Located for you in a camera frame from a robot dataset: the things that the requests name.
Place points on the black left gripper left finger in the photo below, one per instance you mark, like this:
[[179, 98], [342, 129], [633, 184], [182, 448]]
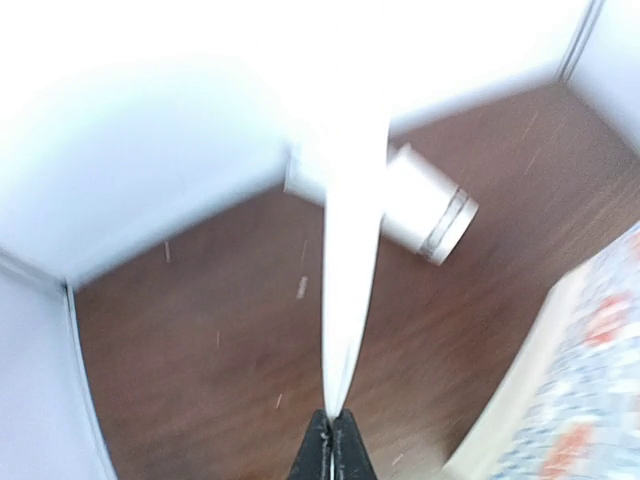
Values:
[[313, 460]]

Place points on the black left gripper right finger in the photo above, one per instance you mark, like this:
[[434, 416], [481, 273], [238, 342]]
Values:
[[351, 460]]

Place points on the blue checkered paper bag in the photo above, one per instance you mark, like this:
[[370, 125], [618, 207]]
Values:
[[568, 407]]

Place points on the single white straw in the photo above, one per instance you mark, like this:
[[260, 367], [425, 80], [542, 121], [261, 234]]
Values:
[[352, 218]]

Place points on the white cup holding straws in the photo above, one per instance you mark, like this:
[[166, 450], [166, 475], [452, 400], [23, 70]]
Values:
[[424, 211]]

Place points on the left aluminium frame post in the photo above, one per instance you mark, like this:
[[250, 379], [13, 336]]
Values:
[[107, 470]]

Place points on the aluminium frame post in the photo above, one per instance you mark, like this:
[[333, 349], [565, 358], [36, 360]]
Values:
[[107, 470], [579, 40]]

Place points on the right aluminium frame post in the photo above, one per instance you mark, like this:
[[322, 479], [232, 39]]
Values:
[[579, 40]]

